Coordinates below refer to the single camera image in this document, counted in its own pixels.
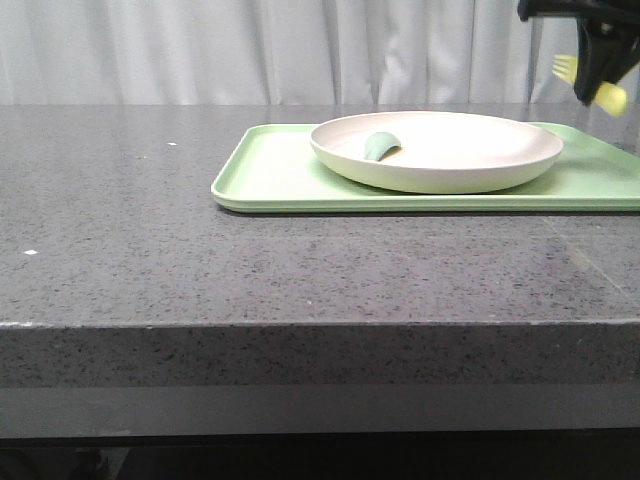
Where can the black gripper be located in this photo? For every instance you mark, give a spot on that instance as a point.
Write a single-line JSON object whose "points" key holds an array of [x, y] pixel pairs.
{"points": [[604, 29]]}

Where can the yellow plastic fork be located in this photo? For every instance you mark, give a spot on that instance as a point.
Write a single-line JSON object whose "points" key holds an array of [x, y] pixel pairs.
{"points": [[609, 97]]}

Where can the cream round plate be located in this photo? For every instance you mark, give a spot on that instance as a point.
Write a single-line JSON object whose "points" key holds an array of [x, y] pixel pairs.
{"points": [[441, 152]]}

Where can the pale green spoon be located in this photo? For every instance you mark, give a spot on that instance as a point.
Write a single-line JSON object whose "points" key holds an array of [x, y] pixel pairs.
{"points": [[380, 144]]}

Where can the light green plastic tray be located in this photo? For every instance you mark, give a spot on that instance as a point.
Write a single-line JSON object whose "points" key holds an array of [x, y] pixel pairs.
{"points": [[274, 170]]}

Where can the grey pleated curtain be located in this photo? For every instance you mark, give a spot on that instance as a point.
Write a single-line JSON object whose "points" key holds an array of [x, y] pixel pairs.
{"points": [[279, 53]]}

